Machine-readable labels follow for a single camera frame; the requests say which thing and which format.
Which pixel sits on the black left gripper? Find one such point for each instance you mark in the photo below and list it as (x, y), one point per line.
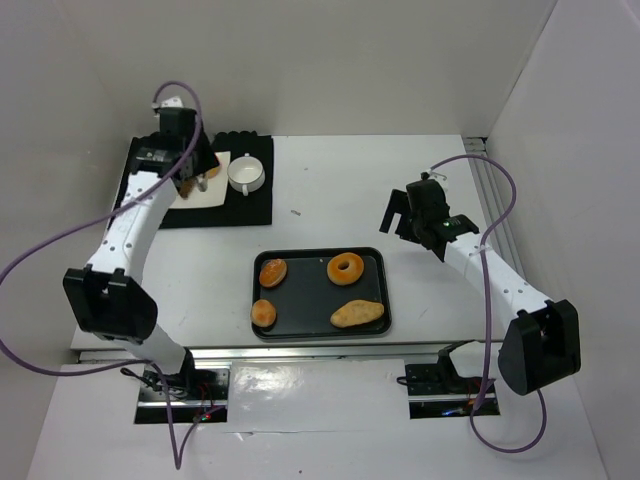
(201, 157)

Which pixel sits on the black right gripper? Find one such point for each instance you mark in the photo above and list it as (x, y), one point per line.
(405, 215)

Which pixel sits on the brown chocolate croissant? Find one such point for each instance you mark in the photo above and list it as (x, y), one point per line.
(187, 187)

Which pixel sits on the metal tongs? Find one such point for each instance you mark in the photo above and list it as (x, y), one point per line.
(201, 182)

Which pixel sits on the yellow ring donut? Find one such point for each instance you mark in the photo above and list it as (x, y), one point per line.
(213, 172)

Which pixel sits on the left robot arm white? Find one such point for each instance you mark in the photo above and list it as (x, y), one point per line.
(106, 295)

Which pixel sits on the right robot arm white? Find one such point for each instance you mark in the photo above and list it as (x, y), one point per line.
(542, 342)

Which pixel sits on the oval long bread loaf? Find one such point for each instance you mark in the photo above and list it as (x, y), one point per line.
(357, 312)

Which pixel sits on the small round bread roll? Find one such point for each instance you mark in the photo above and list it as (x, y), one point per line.
(263, 313)

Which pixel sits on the white square plate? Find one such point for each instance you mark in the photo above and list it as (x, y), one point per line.
(215, 194)

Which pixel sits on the black baking tray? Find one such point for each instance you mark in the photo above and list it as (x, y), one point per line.
(306, 298)

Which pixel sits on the round glazed bun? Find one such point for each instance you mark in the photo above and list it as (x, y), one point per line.
(273, 273)

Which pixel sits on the aluminium rail at right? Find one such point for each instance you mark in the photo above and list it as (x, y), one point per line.
(486, 179)

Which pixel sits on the aluminium rail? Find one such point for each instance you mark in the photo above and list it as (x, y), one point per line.
(367, 350)
(486, 179)

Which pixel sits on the white two-handled cup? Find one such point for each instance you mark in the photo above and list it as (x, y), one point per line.
(246, 174)

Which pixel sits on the orange glazed ring donut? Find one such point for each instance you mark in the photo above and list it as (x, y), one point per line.
(345, 269)

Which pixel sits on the aluminium front rail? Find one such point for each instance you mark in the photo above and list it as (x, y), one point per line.
(367, 350)

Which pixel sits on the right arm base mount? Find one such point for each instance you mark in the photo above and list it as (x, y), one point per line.
(436, 390)

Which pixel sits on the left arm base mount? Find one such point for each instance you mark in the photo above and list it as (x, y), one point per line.
(204, 400)

